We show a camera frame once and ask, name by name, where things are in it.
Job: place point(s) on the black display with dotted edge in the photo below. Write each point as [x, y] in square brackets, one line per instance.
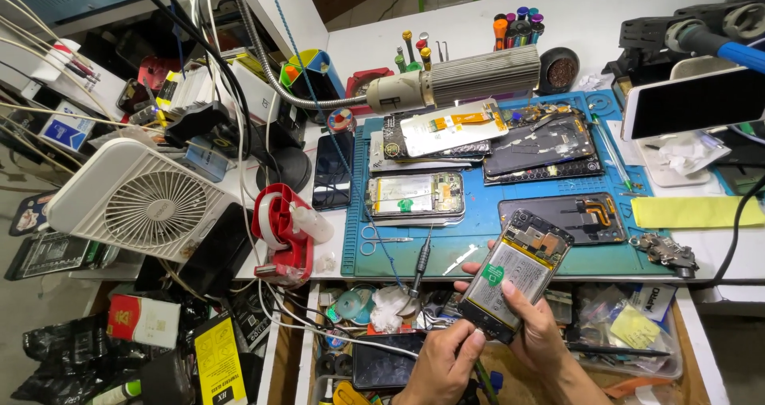
[394, 142]

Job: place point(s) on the black screen protector packet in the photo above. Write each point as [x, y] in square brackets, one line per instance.
[51, 255]

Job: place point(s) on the yellow sticky note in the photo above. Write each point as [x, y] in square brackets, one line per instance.
[634, 328]

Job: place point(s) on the silver metal shield strip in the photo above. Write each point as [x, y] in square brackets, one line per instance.
[460, 260]

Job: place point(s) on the gold-capped screwdriver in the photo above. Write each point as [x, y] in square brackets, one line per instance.
[426, 58]

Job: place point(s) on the clear green-tipped pen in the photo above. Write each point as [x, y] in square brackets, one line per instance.
[611, 154]

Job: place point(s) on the black plastic bags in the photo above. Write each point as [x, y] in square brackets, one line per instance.
[66, 363]

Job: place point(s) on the person's right hand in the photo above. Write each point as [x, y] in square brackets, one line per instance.
[541, 336]

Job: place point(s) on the grey ribbed lamp head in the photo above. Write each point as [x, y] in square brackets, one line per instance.
[472, 76]

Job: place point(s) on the cluttered shelf of boxes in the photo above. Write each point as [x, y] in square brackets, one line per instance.
[149, 88]

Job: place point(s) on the white phone with dark screen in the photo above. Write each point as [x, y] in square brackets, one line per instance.
[693, 103]

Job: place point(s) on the phone with green sticker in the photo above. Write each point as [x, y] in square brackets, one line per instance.
[517, 273]

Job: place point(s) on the small metal scissors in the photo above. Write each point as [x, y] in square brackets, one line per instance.
[376, 239]

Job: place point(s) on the black precision screwdriver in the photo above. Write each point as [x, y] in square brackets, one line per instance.
[422, 261]

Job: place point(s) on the black phone with cracked screen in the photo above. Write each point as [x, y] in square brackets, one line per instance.
[382, 363]

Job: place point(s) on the white squeeze bottle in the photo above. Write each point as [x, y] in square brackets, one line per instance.
[314, 222]

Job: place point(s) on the drawer full of parts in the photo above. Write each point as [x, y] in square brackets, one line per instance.
[538, 387]

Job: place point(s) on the blue and white box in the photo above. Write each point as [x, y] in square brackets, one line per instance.
[66, 127]

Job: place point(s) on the white tissue wad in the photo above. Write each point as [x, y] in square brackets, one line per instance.
[388, 309]

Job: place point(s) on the white phone stand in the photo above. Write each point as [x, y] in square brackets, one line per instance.
[654, 169]

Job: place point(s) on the set of colourful screwdrivers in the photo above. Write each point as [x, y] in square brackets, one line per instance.
[519, 31]

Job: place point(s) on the black glossy phone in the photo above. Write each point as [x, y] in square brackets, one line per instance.
[333, 172]

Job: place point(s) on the yellow cloth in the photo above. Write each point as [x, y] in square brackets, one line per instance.
[693, 212]

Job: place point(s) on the heap of metal phone parts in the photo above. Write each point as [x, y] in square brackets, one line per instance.
[666, 252]

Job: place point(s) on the white square desk fan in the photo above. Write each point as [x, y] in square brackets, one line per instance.
[149, 205]

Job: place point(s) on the yellow-capped screwdriver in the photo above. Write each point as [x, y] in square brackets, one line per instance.
[409, 45]

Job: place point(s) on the green-capped screwdriver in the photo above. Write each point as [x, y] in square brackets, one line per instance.
[400, 61]

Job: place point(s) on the black phone frame orange flex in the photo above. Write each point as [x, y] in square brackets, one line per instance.
[550, 213]

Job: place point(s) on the white display panel orange flex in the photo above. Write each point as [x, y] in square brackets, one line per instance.
[445, 133]

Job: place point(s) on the black soldering station holder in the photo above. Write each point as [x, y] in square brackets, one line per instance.
[651, 40]

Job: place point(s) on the person's left hand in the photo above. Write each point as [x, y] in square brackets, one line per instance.
[439, 363]

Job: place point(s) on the metal tweezers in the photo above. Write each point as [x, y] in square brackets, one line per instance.
[441, 51]

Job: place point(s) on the red plastic holder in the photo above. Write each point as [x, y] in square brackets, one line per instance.
[358, 82]

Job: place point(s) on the clear plastic parts tray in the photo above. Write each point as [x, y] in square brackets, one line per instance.
[633, 357]

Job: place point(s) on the black power bank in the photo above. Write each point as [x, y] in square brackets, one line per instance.
[218, 249]

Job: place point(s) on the opened phone with white battery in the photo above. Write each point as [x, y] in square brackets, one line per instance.
[412, 194]

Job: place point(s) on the black round lamp base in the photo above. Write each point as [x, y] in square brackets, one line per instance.
[287, 169]

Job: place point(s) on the yellow tempered glass packet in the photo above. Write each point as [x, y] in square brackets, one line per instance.
[220, 360]

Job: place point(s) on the black tip cleaner pot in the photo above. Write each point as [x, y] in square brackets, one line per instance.
[560, 71]

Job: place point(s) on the red and white box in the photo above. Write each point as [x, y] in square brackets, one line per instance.
[140, 320]

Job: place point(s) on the crumpled white tissue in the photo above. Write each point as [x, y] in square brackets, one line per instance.
[693, 151]

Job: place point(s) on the white cardboard box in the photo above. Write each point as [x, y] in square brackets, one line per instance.
[257, 91]

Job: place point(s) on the red-capped screwdriver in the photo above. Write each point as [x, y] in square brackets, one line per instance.
[422, 41]

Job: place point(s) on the black phone with dotted edge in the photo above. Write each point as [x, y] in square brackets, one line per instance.
[556, 172]

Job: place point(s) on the red tape dispenser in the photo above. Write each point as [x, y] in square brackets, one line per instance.
[281, 246]

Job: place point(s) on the small crumpled tissue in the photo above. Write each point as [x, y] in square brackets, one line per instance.
[594, 82]

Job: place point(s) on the blue silicone repair mat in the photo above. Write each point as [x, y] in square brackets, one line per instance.
[466, 237]

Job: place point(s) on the blue yellow green organiser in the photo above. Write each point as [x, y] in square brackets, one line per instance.
[320, 73]

